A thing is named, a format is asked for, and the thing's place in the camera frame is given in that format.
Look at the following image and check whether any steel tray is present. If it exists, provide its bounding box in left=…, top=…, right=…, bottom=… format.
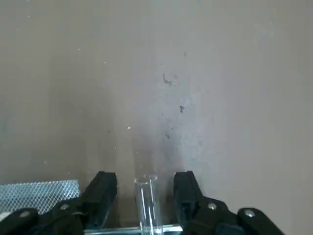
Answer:
left=84, top=225, right=183, bottom=234

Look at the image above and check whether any glass test tube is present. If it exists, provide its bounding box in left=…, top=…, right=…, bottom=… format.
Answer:
left=134, top=174, right=163, bottom=235

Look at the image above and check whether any square wire gauze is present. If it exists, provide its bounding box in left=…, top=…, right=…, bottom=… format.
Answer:
left=0, top=180, right=80, bottom=216

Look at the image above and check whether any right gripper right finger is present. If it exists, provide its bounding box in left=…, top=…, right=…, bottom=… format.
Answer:
left=173, top=170, right=287, bottom=235

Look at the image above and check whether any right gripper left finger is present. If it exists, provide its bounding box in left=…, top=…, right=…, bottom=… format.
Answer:
left=0, top=170, right=118, bottom=235

